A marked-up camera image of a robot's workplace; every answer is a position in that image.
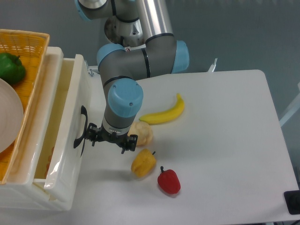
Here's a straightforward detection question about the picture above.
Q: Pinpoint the white drawer cabinet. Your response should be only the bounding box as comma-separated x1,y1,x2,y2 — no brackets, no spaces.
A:
0,47,63,210

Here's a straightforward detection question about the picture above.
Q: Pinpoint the black device at table edge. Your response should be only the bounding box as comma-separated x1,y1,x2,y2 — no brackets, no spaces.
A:
284,190,300,215

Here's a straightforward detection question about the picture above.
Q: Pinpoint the yellow banana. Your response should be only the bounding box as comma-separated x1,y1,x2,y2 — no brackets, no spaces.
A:
139,93,185,125

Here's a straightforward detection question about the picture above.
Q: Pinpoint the red bell pepper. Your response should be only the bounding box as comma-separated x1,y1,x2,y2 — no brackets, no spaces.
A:
157,166,181,195

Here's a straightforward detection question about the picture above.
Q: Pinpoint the orange pastry in drawer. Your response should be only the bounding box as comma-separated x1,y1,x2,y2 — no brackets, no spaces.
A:
45,147,54,177

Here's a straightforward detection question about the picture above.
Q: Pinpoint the green bell pepper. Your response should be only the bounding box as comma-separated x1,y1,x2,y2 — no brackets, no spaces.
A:
0,52,26,85

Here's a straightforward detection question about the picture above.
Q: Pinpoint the white metal frame bar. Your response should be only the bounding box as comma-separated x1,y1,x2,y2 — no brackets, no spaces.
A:
279,92,300,127

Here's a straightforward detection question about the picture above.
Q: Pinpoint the yellow bell pepper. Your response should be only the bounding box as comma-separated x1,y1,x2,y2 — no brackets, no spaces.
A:
131,149,157,178

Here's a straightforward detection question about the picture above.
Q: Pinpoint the white plate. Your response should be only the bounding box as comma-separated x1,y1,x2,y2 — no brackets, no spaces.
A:
0,79,23,152

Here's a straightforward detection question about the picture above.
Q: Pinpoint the black drawer handle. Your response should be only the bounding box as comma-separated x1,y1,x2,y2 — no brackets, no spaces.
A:
73,105,88,150

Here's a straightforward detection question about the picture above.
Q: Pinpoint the white top drawer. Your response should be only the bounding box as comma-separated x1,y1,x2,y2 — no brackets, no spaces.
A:
34,54,91,203

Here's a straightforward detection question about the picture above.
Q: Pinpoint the orange woven basket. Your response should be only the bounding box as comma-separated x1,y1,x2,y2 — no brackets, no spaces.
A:
0,29,50,185

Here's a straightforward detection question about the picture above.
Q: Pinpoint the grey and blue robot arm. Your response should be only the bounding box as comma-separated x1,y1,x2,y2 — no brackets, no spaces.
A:
73,0,189,151

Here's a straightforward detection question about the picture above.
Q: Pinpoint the beige bread roll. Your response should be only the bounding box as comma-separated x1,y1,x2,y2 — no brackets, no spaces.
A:
127,121,153,147

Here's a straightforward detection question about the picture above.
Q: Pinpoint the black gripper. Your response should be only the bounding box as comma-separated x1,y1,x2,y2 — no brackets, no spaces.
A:
85,123,137,154

